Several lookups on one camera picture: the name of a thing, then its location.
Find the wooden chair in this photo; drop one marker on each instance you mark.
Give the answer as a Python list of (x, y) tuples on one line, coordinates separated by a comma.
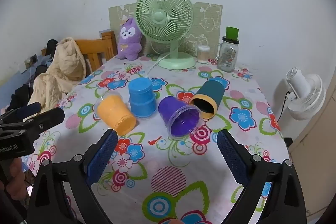
[(92, 48)]

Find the purple plush toy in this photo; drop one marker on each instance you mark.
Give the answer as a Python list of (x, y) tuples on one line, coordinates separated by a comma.
[(128, 40)]

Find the clear cotton swab container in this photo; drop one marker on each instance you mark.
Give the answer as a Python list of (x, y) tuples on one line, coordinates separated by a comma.
[(203, 54)]

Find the orange plastic cup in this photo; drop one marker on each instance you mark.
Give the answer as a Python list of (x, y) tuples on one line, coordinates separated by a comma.
[(115, 111)]

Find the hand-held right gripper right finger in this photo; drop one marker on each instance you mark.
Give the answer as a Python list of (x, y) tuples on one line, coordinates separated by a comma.
[(231, 157)]

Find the blue plastic cup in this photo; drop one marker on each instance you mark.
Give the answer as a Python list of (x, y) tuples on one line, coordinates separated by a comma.
[(141, 100)]

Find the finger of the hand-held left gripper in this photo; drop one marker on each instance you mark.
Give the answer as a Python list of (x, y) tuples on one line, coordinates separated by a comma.
[(27, 109), (48, 119)]

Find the person's left hand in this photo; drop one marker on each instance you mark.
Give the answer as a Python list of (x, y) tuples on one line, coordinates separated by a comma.
[(15, 176)]

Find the black garment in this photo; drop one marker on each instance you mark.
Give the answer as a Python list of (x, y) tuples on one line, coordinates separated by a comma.
[(51, 47)]

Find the purple plastic cup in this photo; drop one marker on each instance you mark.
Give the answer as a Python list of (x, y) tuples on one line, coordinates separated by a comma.
[(170, 111)]

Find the dark clothes pile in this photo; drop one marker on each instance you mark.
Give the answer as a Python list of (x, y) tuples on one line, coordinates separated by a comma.
[(21, 95)]

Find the green printed board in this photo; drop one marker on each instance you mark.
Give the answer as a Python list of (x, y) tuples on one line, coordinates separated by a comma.
[(207, 19)]

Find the beige jacket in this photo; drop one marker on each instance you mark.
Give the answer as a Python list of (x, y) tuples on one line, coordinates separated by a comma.
[(63, 66)]

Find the white fan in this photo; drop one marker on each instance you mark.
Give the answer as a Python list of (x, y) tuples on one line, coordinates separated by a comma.
[(309, 92)]

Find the green desk fan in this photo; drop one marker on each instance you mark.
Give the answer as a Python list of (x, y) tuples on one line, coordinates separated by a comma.
[(158, 16)]

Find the teal cup with yellow rim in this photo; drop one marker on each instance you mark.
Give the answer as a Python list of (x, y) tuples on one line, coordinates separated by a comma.
[(212, 92)]

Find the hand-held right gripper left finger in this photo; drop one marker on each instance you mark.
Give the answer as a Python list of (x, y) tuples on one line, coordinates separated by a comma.
[(103, 157)]

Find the glass bottle with green cap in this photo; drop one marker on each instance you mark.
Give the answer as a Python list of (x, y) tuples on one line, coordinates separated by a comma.
[(227, 56)]

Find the wall socket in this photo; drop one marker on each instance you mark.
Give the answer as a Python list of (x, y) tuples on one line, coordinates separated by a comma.
[(31, 60)]

